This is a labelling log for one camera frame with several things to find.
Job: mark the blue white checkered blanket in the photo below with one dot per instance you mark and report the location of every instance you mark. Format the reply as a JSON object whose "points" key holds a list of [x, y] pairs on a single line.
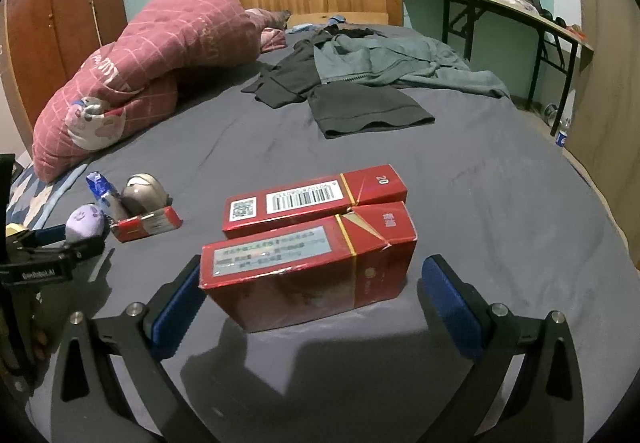
{"points": [[45, 195]]}

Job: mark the black shorts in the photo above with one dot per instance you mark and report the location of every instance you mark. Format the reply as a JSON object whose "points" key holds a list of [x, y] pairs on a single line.
{"points": [[365, 110]]}

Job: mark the grey zip jacket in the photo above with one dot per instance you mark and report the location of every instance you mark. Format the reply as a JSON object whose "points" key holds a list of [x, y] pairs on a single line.
{"points": [[395, 58]]}

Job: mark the small red pack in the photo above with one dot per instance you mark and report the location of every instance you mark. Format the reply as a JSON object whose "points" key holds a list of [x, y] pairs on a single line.
{"points": [[145, 224]]}

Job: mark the brown wooden wardrobe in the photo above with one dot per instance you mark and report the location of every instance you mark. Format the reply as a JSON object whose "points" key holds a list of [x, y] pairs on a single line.
{"points": [[70, 13]]}

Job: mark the blue tissue packet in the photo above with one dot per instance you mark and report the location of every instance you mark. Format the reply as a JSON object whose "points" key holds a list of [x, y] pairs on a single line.
{"points": [[105, 195]]}

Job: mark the silver oval pouch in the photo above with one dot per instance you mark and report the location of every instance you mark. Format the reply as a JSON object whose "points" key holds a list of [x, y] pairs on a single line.
{"points": [[145, 193]]}

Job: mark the orange packet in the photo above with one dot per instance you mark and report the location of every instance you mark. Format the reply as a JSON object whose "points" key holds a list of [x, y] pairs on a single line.
{"points": [[576, 30]]}

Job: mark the person's left hand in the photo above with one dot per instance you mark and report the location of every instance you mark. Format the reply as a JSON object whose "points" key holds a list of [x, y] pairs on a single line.
{"points": [[41, 338]]}

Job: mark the red carton barcode label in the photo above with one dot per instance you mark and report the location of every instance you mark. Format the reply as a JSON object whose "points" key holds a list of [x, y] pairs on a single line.
{"points": [[310, 198]]}

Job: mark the red carton pale label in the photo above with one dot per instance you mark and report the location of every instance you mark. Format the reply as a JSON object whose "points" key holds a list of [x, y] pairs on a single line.
{"points": [[305, 273]]}

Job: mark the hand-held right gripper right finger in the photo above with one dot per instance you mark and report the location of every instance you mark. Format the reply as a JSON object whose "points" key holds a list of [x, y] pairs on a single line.
{"points": [[452, 313]]}

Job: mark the plastic bottle blue label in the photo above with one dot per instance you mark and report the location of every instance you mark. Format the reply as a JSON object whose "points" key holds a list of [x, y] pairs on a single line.
{"points": [[563, 133]]}

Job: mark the beige curtain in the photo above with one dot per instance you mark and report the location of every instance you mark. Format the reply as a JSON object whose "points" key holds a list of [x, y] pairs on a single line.
{"points": [[610, 73]]}

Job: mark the pink checked quilt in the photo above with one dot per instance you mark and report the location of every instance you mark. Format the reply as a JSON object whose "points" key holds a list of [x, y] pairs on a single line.
{"points": [[165, 48]]}

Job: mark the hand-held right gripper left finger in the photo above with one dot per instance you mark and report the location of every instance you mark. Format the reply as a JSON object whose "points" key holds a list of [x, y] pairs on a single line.
{"points": [[172, 323]]}

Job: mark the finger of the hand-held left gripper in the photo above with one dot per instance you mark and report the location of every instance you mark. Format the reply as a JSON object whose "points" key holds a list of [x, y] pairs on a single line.
{"points": [[75, 255], [50, 234]]}

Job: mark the wooden folding desk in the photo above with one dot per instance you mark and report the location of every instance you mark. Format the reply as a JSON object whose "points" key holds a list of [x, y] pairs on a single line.
{"points": [[500, 5]]}

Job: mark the white plastic bag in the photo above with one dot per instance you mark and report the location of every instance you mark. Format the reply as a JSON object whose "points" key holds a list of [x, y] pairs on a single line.
{"points": [[520, 3]]}

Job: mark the purple round plush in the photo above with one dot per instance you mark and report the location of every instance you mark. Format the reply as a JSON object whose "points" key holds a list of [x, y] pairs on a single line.
{"points": [[85, 223]]}

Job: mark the black shirt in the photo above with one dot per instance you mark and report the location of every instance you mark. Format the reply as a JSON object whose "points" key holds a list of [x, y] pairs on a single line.
{"points": [[285, 78]]}

